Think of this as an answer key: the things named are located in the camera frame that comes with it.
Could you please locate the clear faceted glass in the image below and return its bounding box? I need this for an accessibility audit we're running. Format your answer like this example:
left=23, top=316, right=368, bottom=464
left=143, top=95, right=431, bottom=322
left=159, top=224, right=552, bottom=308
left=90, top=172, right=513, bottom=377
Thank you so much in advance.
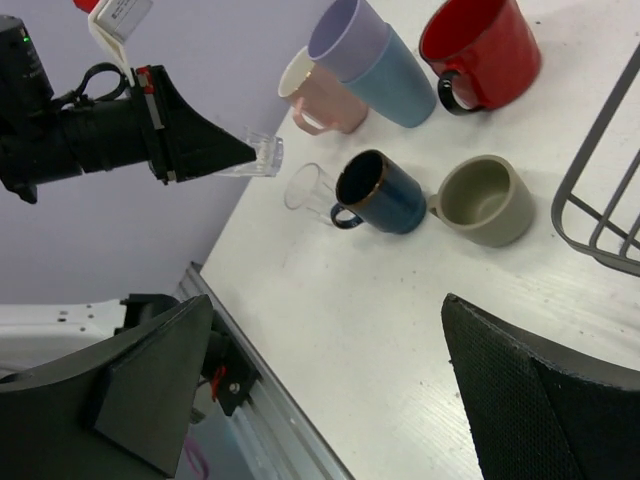
left=215, top=126, right=284, bottom=177

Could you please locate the black wire dish rack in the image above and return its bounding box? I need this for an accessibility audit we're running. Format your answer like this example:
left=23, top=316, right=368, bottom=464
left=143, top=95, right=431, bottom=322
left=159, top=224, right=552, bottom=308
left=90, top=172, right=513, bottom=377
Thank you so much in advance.
left=551, top=51, right=639, bottom=277

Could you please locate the light blue cup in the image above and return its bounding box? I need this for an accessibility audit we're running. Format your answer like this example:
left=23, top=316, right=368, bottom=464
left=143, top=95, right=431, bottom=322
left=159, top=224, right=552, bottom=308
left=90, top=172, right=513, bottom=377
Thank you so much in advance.
left=342, top=23, right=436, bottom=128

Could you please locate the aluminium rail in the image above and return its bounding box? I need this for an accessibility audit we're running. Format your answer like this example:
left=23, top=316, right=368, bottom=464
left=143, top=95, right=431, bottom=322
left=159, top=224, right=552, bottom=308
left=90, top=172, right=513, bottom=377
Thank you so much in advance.
left=176, top=263, right=353, bottom=479

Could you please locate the pink mug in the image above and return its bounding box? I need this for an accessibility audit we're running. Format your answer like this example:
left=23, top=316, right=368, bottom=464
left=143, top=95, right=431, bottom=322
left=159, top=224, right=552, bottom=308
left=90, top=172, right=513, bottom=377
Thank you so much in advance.
left=277, top=46, right=369, bottom=136

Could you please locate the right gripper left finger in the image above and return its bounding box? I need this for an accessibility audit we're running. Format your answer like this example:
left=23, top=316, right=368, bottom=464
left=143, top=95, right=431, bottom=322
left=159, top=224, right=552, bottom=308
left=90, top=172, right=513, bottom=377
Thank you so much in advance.
left=1, top=295, right=213, bottom=479

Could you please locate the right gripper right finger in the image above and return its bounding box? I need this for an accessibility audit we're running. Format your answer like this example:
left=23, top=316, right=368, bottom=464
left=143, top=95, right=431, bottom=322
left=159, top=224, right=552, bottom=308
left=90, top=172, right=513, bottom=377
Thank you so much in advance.
left=441, top=294, right=639, bottom=479

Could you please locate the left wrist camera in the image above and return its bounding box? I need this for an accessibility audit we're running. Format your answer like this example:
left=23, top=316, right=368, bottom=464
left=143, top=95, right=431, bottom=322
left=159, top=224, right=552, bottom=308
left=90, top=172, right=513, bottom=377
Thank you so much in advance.
left=73, top=0, right=153, bottom=86

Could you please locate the red mug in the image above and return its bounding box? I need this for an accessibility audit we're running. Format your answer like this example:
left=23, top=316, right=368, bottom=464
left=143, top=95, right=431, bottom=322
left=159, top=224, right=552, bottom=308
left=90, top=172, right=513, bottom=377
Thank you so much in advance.
left=418, top=0, right=542, bottom=116

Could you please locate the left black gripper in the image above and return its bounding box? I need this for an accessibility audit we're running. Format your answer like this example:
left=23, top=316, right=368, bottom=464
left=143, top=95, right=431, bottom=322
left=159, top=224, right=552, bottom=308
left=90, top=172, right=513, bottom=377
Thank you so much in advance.
left=50, top=62, right=255, bottom=184

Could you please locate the lavender cup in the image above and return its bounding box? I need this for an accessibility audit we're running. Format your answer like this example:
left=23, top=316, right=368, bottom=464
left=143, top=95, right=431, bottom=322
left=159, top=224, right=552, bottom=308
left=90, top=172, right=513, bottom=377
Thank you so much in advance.
left=307, top=0, right=389, bottom=82

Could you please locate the dark blue small cup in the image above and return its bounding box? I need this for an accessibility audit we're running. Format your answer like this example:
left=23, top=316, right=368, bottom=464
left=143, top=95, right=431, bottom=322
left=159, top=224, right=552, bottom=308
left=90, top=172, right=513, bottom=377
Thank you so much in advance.
left=330, top=149, right=427, bottom=235

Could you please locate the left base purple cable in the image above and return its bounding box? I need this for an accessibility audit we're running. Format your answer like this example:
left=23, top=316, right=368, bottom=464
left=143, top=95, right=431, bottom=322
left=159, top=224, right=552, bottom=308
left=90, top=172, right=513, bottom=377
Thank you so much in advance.
left=182, top=434, right=211, bottom=480

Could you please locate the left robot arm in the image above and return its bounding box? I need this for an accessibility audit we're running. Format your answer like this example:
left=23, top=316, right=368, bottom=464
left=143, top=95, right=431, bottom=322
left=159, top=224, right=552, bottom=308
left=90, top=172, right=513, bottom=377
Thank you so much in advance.
left=1, top=15, right=257, bottom=204

